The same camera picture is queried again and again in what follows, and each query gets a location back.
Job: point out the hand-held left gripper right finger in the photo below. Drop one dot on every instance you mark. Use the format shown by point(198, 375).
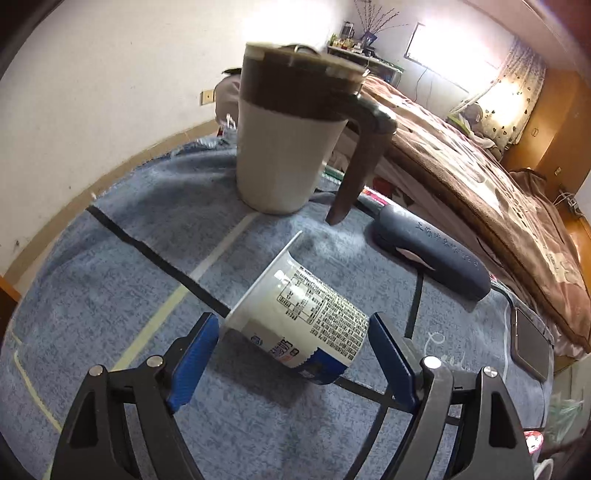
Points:
point(392, 360)

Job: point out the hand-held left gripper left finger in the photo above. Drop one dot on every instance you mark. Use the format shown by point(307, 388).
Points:
point(194, 360)

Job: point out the white yogurt cup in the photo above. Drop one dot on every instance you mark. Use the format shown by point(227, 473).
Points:
point(300, 314)

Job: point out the white trash bin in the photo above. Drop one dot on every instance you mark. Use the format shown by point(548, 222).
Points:
point(545, 470)

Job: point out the blue-grey glasses case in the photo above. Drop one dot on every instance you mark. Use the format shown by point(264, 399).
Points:
point(434, 249)

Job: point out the black smartphone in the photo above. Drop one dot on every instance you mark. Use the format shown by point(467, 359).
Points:
point(531, 344)

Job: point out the green plastic bag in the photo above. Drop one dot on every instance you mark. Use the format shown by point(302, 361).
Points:
point(565, 417)

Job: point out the brown printed blanket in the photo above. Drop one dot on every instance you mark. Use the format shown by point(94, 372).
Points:
point(485, 184)

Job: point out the white mug with brown lid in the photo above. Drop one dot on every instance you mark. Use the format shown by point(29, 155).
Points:
point(281, 157)

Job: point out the wooden headboard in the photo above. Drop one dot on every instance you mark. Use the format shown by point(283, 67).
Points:
point(581, 235)

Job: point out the clear plastic bag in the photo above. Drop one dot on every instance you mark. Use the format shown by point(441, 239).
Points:
point(221, 129)

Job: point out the white power strip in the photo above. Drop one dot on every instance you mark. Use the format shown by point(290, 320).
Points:
point(569, 198)

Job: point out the brown teddy bear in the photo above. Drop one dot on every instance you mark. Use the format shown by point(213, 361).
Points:
point(475, 124)

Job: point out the wooden wardrobe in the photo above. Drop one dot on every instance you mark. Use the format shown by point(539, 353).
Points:
point(563, 124)

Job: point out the patterned curtain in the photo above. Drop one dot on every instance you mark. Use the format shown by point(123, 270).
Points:
point(512, 92)

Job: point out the cluttered shelf desk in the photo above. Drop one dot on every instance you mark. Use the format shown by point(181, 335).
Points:
point(364, 57)

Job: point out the window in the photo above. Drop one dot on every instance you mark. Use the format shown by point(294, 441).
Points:
point(452, 50)

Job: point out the decorative dry branches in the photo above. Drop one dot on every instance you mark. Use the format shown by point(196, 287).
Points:
point(374, 18)

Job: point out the wall outlet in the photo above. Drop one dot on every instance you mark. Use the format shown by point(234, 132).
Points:
point(207, 97)

